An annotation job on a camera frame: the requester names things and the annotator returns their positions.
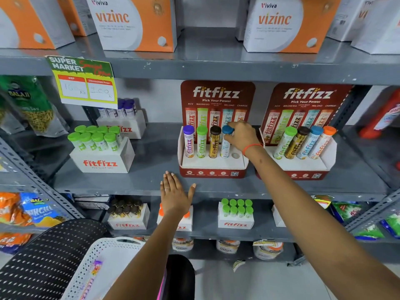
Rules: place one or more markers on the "orange white supplement box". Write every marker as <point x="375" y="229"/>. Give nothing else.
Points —
<point x="131" y="21"/>
<point x="78" y="15"/>
<point x="381" y="28"/>
<point x="350" y="18"/>
<point x="287" y="24"/>
<point x="28" y="21"/>

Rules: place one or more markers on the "purple-capped white tablet tube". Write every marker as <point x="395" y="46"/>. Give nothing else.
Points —
<point x="189" y="143"/>

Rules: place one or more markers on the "person's left hand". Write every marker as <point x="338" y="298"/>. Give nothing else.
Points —
<point x="175" y="199"/>

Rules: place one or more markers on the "orange-capped white tablet tube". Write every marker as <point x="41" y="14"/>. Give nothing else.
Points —
<point x="321" y="143"/>

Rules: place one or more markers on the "cluster of brown-capped tubes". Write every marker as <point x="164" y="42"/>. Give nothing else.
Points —
<point x="125" y="207"/>

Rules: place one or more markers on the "blue-capped white tablet tube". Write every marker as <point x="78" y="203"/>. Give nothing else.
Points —
<point x="225" y="149"/>
<point x="308" y="143"/>

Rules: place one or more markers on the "person's left little finger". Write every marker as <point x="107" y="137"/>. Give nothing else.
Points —
<point x="162" y="189"/>

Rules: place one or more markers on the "red plastic bottle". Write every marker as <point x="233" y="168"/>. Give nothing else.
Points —
<point x="384" y="115"/>

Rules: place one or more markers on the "person's left forearm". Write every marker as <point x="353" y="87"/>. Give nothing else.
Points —
<point x="147" y="262"/>

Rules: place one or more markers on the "person's right hand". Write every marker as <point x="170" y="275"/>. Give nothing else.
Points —
<point x="245" y="137"/>

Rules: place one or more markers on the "scrap of paper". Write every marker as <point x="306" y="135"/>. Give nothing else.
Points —
<point x="238" y="265"/>

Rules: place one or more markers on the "grey metal shelf rack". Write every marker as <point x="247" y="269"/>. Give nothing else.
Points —
<point x="156" y="159"/>

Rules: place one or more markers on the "white tablet tube packet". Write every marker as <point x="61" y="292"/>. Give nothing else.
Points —
<point x="90" y="278"/>

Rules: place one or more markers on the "green-capped tablet tube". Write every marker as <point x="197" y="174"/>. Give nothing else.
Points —
<point x="283" y="143"/>
<point x="202" y="143"/>

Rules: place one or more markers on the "person's left middle finger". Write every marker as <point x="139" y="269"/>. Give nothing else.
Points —
<point x="173" y="182"/>

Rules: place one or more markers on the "cluster of purple-capped tubes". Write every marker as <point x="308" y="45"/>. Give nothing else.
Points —
<point x="125" y="107"/>

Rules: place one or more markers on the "cluster of green-capped tubes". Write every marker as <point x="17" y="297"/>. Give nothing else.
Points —
<point x="237" y="207"/>
<point x="93" y="137"/>

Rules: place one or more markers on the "white plastic shopping basket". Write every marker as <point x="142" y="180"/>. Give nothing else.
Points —
<point x="109" y="256"/>

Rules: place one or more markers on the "person's right thumb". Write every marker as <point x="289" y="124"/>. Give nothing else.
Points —
<point x="228" y="139"/>

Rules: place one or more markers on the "orange wrist band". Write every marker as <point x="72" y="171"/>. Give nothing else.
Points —
<point x="251" y="147"/>

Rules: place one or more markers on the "black trousers with pink stripe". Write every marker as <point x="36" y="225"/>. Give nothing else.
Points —
<point x="179" y="278"/>

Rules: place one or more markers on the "white cardboard tube tray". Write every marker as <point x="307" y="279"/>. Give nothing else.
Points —
<point x="236" y="223"/>
<point x="129" y="221"/>
<point x="278" y="217"/>
<point x="103" y="162"/>
<point x="187" y="223"/>
<point x="131" y="128"/>

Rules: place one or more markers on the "yellow green packet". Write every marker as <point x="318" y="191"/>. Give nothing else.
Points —
<point x="323" y="201"/>

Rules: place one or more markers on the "green yellow price sign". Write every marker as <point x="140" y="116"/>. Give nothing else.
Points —
<point x="81" y="81"/>

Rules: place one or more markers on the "brown-capped gold tablet tube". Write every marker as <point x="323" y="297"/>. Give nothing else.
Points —
<point x="214" y="143"/>
<point x="296" y="143"/>

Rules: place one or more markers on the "person's left thumb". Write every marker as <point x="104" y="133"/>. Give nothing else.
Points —
<point x="191" y="192"/>

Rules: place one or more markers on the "green snack bag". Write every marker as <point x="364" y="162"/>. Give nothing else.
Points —
<point x="31" y="103"/>

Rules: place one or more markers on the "orange snack bag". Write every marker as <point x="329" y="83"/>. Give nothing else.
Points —
<point x="9" y="209"/>
<point x="12" y="242"/>

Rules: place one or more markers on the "green detergent packet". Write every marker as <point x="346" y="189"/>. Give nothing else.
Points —
<point x="347" y="212"/>
<point x="392" y="224"/>
<point x="368" y="232"/>

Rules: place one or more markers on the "white supplement jar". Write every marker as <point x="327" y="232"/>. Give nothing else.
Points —
<point x="267" y="249"/>
<point x="182" y="244"/>
<point x="228" y="246"/>

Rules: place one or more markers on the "person's right forearm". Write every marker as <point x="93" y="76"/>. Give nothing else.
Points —
<point x="312" y="221"/>

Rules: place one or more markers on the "blue snack bag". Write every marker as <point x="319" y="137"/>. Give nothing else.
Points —
<point x="40" y="210"/>

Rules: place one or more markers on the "red cardboard display stand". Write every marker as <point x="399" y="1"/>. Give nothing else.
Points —
<point x="309" y="96"/>
<point x="215" y="96"/>

